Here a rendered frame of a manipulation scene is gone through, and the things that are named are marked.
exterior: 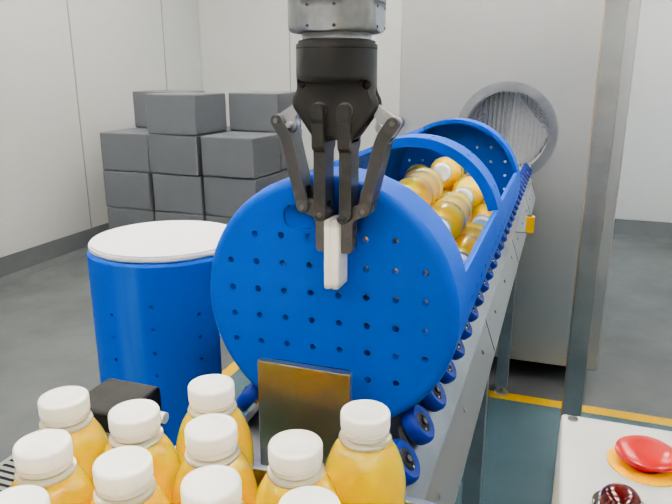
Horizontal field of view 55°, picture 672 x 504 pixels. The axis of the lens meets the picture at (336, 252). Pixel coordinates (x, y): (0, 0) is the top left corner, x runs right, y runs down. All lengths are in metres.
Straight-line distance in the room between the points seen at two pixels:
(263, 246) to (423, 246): 0.17
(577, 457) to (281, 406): 0.33
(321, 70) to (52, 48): 4.56
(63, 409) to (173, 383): 0.64
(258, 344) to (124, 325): 0.47
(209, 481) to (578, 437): 0.25
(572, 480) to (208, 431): 0.25
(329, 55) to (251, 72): 5.80
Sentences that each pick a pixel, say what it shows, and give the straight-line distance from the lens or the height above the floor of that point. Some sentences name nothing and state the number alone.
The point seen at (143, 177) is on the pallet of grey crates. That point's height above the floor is 0.64.
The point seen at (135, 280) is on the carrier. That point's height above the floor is 1.00.
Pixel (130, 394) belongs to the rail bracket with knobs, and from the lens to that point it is 0.74.
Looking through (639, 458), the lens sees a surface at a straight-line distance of 0.44.
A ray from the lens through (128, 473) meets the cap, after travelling 0.46.
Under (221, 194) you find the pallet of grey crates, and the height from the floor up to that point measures 0.55.
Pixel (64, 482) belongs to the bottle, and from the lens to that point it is 0.52.
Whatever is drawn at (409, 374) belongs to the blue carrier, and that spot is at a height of 1.03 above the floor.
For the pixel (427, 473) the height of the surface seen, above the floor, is 0.92.
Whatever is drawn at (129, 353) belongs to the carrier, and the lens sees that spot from 1.19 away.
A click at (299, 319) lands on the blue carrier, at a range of 0.70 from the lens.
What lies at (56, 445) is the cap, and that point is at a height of 1.08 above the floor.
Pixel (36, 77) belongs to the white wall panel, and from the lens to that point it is 4.96.
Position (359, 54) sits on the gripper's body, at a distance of 0.58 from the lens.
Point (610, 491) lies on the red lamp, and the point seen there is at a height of 1.11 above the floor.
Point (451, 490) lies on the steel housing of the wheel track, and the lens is 0.83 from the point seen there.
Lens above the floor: 1.34
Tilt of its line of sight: 16 degrees down
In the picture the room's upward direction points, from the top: straight up
